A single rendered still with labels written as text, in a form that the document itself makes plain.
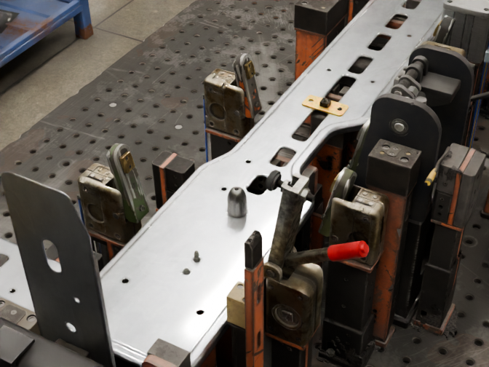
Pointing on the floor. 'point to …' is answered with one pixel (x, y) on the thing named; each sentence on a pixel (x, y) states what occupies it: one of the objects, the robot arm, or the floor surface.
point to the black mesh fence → (48, 352)
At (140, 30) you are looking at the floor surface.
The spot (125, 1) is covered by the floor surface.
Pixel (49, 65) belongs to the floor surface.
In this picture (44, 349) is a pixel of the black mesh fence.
